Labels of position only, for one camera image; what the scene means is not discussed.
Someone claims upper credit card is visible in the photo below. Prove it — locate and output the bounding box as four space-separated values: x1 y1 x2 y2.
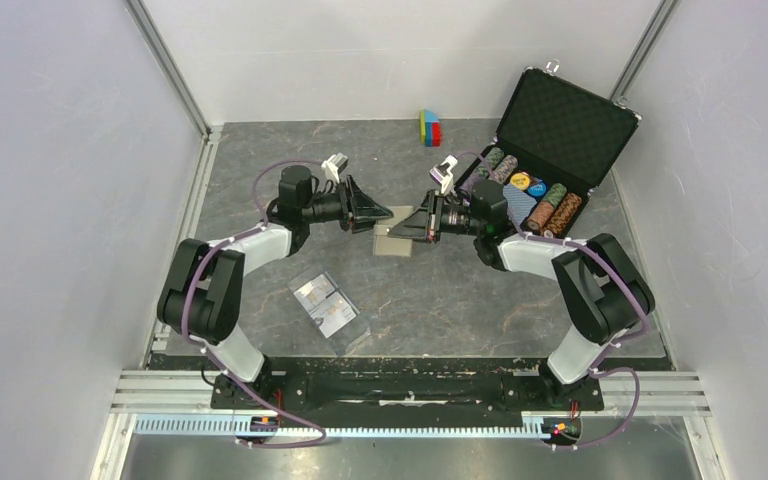
293 274 336 310

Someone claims blue dealer chip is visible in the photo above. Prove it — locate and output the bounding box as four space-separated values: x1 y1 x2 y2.
526 182 548 199

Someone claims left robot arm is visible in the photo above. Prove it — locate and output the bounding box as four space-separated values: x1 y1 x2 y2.
156 160 393 408

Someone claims lower credit card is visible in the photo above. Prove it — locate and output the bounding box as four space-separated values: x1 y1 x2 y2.
310 292 356 338

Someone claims credit card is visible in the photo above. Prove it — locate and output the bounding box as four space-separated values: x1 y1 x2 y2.
293 274 336 310
310 292 356 338

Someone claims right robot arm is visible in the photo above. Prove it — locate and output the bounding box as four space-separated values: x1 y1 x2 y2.
387 180 656 408

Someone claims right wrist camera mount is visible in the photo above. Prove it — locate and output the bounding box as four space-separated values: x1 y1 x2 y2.
429 155 458 197

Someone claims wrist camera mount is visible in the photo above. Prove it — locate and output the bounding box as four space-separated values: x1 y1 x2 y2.
429 155 458 197
321 153 349 184

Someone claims colourful toy block stack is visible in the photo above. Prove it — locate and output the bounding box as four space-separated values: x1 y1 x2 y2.
419 109 442 147

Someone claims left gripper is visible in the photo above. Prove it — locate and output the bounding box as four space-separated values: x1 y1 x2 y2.
302 175 393 235

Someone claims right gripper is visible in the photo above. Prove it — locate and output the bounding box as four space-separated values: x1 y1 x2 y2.
388 190 484 244

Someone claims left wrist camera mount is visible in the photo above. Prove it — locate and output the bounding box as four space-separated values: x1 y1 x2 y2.
321 153 349 184

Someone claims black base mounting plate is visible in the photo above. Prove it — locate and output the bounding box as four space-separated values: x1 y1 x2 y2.
210 356 607 429

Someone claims yellow dealer chip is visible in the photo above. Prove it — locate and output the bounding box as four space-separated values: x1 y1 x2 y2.
508 172 532 191

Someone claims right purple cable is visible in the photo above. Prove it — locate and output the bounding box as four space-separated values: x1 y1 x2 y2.
450 150 656 452

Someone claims white slotted cable duct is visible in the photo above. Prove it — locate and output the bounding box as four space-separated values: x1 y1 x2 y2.
134 413 551 440

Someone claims black poker chip case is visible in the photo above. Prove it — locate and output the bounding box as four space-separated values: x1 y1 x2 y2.
481 67 641 236

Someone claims blue playing card deck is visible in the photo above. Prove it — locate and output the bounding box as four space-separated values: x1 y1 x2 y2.
503 184 537 225

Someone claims clear plastic card sleeve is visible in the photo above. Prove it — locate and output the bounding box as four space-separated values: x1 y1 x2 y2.
287 266 371 357

